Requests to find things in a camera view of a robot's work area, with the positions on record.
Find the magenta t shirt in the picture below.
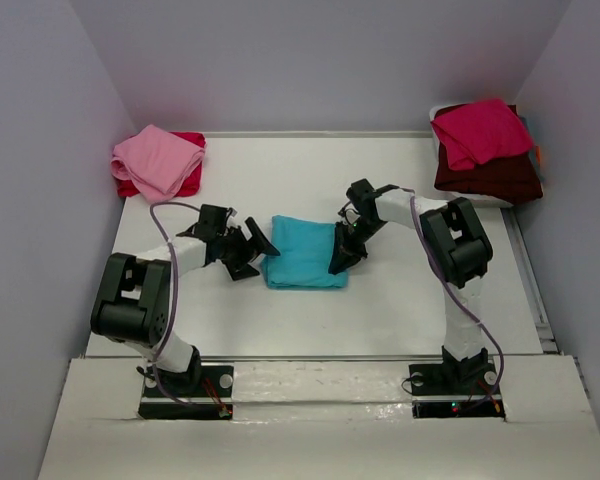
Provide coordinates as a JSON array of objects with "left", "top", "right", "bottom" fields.
[{"left": 431, "top": 99, "right": 534, "bottom": 171}]

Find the pink folded t shirt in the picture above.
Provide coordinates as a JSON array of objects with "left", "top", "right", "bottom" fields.
[{"left": 110, "top": 123, "right": 204, "bottom": 206}]

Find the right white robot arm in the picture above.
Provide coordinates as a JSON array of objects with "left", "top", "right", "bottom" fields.
[{"left": 329, "top": 179, "right": 495, "bottom": 397}]

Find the dark red t shirt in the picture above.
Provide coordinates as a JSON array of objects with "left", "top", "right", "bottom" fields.
[{"left": 434, "top": 103, "right": 545, "bottom": 205}]

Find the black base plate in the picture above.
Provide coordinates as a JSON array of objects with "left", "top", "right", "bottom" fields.
[
  {"left": 402, "top": 363, "right": 506, "bottom": 419},
  {"left": 136, "top": 363, "right": 234, "bottom": 421}
]

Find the red folded t shirt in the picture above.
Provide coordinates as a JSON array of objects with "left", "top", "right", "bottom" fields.
[{"left": 115, "top": 131, "right": 207, "bottom": 199}]

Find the turquoise t shirt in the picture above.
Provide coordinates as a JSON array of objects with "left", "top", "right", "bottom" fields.
[{"left": 261, "top": 215, "right": 348, "bottom": 290}]

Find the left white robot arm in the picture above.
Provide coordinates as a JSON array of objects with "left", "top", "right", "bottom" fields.
[{"left": 90, "top": 201, "right": 280, "bottom": 396}]

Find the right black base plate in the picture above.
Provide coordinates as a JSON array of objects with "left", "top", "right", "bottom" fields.
[{"left": 402, "top": 363, "right": 506, "bottom": 419}]

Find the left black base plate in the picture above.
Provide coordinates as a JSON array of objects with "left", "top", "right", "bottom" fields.
[{"left": 136, "top": 363, "right": 234, "bottom": 421}]

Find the white perforated basket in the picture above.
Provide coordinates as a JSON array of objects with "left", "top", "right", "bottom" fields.
[{"left": 427, "top": 105, "right": 546, "bottom": 210}]

